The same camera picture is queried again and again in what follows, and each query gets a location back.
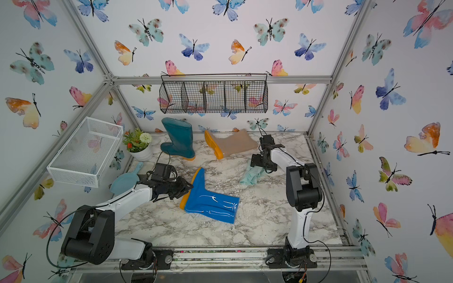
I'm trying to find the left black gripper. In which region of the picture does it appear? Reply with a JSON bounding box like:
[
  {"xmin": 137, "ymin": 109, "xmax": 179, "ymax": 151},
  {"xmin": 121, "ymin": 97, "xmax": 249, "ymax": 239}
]
[{"xmin": 163, "ymin": 176, "xmax": 195, "ymax": 199}]

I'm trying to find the mint green fluffy cloth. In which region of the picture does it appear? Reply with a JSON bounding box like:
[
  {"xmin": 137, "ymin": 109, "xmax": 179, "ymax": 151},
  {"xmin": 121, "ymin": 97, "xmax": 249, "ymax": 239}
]
[{"xmin": 239, "ymin": 166, "xmax": 265, "ymax": 186}]

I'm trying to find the blue rubber boot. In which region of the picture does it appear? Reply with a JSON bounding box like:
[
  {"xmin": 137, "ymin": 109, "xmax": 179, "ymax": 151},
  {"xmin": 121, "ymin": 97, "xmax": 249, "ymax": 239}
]
[{"xmin": 179, "ymin": 167, "xmax": 240, "ymax": 224}]

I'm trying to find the teal green rubber boot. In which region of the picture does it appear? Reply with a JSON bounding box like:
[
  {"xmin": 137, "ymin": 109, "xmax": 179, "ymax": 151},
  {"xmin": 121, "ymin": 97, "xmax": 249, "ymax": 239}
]
[{"xmin": 160, "ymin": 117, "xmax": 196, "ymax": 160}]

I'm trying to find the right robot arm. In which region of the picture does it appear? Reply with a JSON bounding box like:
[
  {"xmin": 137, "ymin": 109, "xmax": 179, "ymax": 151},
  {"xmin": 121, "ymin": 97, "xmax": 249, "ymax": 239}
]
[{"xmin": 251, "ymin": 134, "xmax": 323, "ymax": 251}]

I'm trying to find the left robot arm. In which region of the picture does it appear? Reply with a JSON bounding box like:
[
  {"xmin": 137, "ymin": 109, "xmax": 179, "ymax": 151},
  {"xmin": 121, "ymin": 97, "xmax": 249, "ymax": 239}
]
[{"xmin": 61, "ymin": 163, "xmax": 193, "ymax": 270}]

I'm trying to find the beige rubber boot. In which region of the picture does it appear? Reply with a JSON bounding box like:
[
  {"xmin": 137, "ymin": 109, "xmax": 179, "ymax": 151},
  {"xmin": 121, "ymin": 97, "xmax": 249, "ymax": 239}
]
[{"xmin": 204, "ymin": 129, "xmax": 258, "ymax": 160}]

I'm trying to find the potted plant white pot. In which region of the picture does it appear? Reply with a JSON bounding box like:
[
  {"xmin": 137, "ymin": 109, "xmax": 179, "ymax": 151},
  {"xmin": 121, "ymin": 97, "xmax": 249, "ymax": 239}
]
[{"xmin": 123, "ymin": 128, "xmax": 153, "ymax": 162}]

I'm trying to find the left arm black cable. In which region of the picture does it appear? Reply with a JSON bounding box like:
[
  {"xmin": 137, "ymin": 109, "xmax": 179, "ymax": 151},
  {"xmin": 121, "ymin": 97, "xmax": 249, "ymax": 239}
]
[{"xmin": 45, "ymin": 150, "xmax": 178, "ymax": 270}]

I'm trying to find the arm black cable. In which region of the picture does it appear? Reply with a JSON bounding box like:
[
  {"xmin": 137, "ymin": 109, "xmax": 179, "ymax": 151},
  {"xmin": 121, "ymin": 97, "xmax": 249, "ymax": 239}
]
[
  {"xmin": 45, "ymin": 150, "xmax": 178, "ymax": 270},
  {"xmin": 258, "ymin": 128, "xmax": 332, "ymax": 283}
]

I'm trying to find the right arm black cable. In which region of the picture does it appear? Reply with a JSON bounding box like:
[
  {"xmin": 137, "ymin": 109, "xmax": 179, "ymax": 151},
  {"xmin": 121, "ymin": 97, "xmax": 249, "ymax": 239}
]
[{"xmin": 258, "ymin": 128, "xmax": 332, "ymax": 283}]

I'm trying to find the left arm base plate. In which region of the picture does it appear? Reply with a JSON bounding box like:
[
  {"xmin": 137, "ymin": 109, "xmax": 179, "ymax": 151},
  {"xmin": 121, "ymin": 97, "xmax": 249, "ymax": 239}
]
[{"xmin": 121, "ymin": 249, "xmax": 174, "ymax": 271}]

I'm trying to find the white mesh wall basket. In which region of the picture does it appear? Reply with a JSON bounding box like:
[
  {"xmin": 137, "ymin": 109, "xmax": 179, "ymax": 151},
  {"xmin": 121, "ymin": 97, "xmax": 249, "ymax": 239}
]
[{"xmin": 47, "ymin": 117, "xmax": 123, "ymax": 188}]

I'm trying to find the black wire wall basket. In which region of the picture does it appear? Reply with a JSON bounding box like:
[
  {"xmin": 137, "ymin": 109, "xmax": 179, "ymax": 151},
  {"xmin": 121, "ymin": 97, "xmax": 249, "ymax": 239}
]
[{"xmin": 158, "ymin": 73, "xmax": 268, "ymax": 114}]

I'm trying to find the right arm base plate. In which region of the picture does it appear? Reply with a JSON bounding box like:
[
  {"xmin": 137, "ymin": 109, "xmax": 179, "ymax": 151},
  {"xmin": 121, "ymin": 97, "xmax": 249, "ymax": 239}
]
[{"xmin": 265, "ymin": 246, "xmax": 317, "ymax": 269}]

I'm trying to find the aluminium front rail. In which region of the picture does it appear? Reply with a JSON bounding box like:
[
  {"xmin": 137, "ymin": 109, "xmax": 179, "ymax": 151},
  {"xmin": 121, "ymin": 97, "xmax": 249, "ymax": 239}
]
[{"xmin": 70, "ymin": 246, "xmax": 369, "ymax": 273}]

